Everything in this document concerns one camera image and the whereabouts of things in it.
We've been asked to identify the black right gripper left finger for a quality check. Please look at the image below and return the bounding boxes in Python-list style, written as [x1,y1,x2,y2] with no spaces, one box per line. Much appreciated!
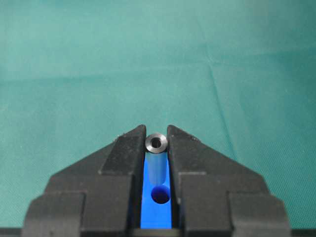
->
[22,125,146,237]

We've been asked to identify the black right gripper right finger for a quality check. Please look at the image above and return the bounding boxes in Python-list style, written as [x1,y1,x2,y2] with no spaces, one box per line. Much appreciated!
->
[167,125,291,237]

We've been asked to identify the silver metal shaft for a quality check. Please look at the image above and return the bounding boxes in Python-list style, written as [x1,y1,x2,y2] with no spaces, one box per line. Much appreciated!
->
[145,133,168,186]

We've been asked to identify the green table mat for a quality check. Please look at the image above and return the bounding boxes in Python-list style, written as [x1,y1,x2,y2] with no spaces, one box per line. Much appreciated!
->
[0,0,316,229]

